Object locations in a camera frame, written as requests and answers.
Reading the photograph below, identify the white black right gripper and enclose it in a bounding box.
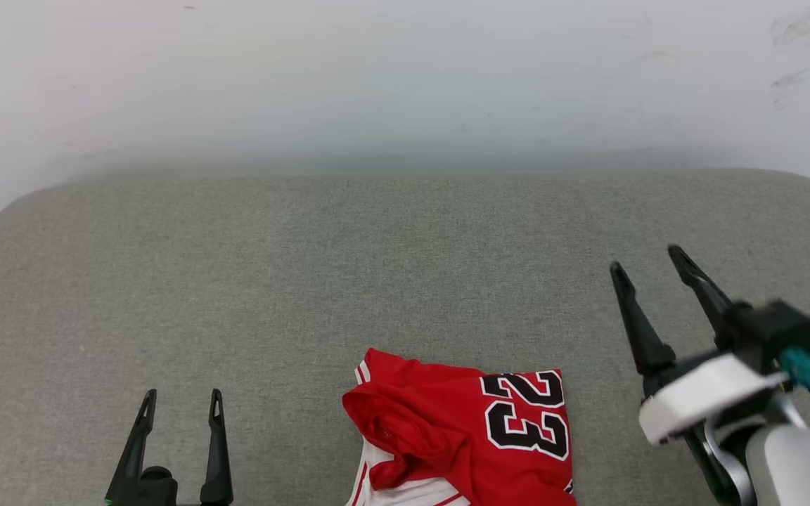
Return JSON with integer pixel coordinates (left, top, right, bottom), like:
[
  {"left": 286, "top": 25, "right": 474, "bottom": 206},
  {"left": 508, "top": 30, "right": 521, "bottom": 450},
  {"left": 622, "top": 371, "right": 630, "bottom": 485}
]
[{"left": 610, "top": 245, "right": 792, "bottom": 450}]

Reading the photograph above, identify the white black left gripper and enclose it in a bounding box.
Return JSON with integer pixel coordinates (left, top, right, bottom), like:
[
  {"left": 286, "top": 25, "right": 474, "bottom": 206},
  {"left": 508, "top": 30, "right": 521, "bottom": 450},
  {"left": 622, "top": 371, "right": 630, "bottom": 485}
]
[{"left": 106, "top": 389, "right": 235, "bottom": 506}]

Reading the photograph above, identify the red white basketball jersey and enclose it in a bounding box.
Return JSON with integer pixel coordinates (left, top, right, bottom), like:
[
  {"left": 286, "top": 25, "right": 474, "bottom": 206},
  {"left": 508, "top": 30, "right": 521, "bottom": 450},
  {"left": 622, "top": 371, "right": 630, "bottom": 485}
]
[{"left": 342, "top": 348, "right": 578, "bottom": 506}]

